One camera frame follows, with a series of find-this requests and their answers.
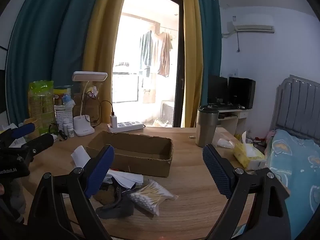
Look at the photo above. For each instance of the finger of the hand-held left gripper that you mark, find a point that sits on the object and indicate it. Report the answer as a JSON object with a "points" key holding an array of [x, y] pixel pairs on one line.
{"points": [[23, 130], [41, 142]]}

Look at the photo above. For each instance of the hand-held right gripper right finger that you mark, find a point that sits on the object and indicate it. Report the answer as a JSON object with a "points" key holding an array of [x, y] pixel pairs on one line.
{"points": [[216, 172]]}

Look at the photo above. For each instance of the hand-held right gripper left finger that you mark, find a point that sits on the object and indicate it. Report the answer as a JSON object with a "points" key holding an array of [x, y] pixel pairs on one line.
{"points": [[100, 170]]}

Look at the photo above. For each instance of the brown cardboard box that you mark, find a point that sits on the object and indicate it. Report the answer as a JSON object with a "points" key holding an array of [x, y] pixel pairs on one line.
{"points": [[140, 165]]}

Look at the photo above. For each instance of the dark grey sock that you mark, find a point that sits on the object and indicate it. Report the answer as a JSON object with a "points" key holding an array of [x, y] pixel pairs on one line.
{"points": [[115, 210]]}

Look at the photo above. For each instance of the bag of cotton swabs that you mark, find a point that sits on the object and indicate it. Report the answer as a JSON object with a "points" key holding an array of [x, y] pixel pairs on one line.
{"points": [[150, 195]]}

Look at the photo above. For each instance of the woven basket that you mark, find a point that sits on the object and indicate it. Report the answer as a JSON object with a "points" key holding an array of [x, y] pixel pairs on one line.
{"points": [[32, 127]]}

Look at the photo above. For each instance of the small white bottle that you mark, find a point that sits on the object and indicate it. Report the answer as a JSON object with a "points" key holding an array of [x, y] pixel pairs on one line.
{"points": [[65, 127], [71, 131]]}

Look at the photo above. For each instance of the clear plastic bag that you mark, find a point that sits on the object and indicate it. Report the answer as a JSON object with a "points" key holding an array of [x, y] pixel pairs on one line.
{"points": [[225, 143]]}

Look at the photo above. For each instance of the white perforated basket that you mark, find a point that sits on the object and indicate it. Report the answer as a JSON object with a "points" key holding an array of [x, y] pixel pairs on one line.
{"points": [[61, 117]]}

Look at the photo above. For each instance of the yellow tissue pack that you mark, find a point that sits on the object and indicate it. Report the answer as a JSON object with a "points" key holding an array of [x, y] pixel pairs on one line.
{"points": [[246, 157]]}

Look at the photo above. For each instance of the green snack package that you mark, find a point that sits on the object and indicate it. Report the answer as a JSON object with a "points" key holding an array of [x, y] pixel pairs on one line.
{"points": [[41, 100]]}

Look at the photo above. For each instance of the steel tumbler with black lid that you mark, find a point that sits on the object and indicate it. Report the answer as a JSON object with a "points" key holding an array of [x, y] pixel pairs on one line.
{"points": [[206, 130]]}

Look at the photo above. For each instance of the white desk lamp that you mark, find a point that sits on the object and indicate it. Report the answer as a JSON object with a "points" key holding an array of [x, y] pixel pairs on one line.
{"points": [[83, 127]]}

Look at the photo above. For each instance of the yellow lid jar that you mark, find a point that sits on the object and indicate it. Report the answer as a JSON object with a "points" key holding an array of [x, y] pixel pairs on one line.
{"points": [[59, 95]]}

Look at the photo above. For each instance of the blue white packet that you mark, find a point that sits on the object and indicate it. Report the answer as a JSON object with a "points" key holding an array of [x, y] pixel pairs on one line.
{"points": [[68, 100]]}

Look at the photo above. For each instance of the white computer desk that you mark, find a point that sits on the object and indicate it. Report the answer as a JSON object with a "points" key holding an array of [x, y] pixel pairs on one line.
{"points": [[228, 123]]}

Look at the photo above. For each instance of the white charger plug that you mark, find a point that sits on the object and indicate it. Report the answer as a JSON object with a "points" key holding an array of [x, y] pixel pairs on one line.
{"points": [[113, 121]]}

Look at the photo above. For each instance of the white power strip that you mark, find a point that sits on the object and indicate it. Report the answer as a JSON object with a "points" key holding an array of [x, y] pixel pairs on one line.
{"points": [[127, 126]]}

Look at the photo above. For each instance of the flat brown cardboard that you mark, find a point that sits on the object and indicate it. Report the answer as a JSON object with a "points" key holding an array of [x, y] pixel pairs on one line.
{"points": [[91, 111]]}

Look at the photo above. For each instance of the clear bag with toy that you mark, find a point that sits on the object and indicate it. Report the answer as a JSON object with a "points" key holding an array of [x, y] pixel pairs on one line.
{"points": [[92, 91]]}

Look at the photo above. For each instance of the grey balcony appliance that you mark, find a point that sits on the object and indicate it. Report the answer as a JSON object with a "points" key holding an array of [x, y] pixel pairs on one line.
{"points": [[167, 112]]}

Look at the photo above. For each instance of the blue printed bedsheet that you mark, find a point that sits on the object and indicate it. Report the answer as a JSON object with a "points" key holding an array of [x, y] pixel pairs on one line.
{"points": [[295, 160]]}

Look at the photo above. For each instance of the black monitor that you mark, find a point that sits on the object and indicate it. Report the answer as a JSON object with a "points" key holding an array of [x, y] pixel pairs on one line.
{"points": [[241, 92], [217, 90]]}

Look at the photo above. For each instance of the teal curtain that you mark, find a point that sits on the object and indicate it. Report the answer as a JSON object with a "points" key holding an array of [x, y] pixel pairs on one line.
{"points": [[211, 42], [50, 42]]}

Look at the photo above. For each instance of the grey bed headboard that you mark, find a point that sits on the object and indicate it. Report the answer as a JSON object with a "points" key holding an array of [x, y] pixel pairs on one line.
{"points": [[297, 105]]}

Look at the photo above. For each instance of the yellow curtain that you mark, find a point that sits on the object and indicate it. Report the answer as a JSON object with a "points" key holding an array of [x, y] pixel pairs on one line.
{"points": [[191, 55], [105, 42]]}

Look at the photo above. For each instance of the hanging brown shirt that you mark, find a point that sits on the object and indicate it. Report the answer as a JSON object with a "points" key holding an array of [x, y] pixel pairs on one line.
{"points": [[165, 55]]}

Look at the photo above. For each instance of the hanging teal jacket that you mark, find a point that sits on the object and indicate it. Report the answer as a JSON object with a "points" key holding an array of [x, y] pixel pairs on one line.
{"points": [[146, 50]]}

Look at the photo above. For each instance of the hanging white shirt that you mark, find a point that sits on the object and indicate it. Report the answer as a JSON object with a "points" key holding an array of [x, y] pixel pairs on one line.
{"points": [[156, 52]]}

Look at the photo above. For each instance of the white air conditioner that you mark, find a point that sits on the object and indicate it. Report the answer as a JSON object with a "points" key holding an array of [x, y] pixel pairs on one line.
{"points": [[252, 21]]}

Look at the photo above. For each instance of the black door frame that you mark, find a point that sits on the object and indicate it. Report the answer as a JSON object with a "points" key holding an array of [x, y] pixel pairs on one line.
{"points": [[180, 55]]}

